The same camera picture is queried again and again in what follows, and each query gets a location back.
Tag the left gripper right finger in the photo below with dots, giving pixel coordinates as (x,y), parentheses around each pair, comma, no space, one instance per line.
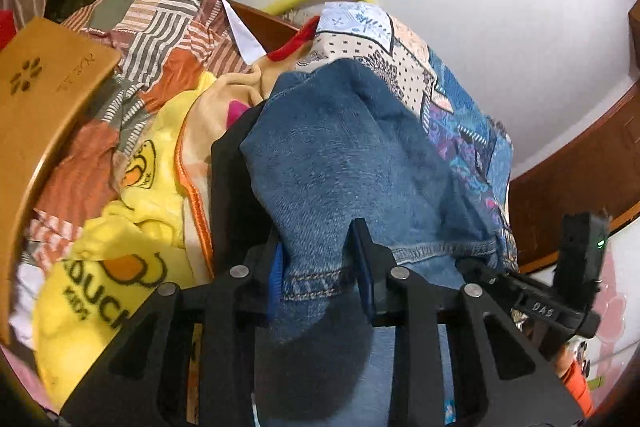
(500,378)

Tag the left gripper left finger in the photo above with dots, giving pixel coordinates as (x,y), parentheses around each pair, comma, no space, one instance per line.
(141,378)

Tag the blue denim jacket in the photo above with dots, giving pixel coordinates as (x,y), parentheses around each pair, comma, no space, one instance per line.
(330,147)

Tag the yellow duck blanket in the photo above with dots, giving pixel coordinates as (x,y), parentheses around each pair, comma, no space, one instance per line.
(136,244)

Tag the wooden door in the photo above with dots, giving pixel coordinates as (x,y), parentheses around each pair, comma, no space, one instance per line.
(596,172)

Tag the black garment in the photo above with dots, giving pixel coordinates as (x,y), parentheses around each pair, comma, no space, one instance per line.
(237,220)

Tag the blue patchwork quilt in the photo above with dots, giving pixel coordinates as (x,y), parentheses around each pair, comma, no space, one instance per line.
(474,145)

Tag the striped orange patchwork sheet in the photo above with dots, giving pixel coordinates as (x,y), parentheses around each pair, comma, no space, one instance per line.
(164,46)

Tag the red cloth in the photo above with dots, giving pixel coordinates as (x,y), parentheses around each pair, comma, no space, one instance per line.
(303,36)

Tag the black camera box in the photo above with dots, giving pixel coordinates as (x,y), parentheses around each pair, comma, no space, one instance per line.
(580,256)

